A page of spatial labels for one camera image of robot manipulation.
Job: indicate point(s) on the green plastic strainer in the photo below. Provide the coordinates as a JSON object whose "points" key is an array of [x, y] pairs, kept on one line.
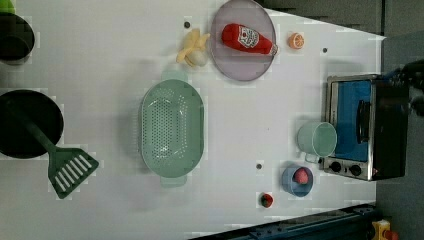
{"points": [[171, 139]]}

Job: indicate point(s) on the purple round plate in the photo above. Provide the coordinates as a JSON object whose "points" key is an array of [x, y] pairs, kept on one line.
{"points": [[234, 64]]}

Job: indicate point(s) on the peeled toy banana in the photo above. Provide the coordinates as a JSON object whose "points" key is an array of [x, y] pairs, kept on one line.
{"points": [[194, 49]]}

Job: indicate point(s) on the red ketchup bottle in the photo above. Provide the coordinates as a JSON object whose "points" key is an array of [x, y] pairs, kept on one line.
{"points": [[245, 39]]}

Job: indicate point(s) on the red toy strawberry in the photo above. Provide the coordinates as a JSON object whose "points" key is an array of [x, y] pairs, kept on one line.
{"points": [[266, 200]]}

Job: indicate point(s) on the blue plastic cup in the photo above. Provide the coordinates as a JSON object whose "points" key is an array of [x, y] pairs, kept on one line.
{"points": [[290, 186]]}

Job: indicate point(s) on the pink toy in cup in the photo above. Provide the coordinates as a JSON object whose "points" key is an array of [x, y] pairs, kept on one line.
{"points": [[301, 176]]}

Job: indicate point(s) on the green plastic mug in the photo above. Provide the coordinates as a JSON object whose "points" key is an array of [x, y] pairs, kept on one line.
{"points": [[317, 140]]}

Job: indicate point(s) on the orange slice toy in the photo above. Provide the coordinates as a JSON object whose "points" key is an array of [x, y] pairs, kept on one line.
{"points": [[296, 41]]}

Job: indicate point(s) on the dark green slotted spatula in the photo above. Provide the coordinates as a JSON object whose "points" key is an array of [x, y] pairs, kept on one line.
{"points": [[68, 168]]}

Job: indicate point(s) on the black toaster oven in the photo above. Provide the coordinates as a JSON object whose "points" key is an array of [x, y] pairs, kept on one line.
{"points": [[370, 116]]}

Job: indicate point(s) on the black round pan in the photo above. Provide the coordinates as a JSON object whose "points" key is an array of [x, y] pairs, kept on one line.
{"points": [[15, 140]]}

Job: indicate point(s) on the yellow red clamp tool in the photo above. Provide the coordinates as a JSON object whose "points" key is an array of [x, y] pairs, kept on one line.
{"points": [[383, 231]]}

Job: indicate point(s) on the black cylindrical container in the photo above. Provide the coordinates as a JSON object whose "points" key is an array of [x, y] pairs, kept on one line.
{"points": [[17, 37]]}

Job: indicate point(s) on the lime green bottle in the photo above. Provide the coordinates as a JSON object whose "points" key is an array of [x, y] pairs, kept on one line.
{"points": [[6, 6]]}

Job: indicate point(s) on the blue metal frame rail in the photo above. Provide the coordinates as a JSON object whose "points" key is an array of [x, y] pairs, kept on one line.
{"points": [[351, 223]]}

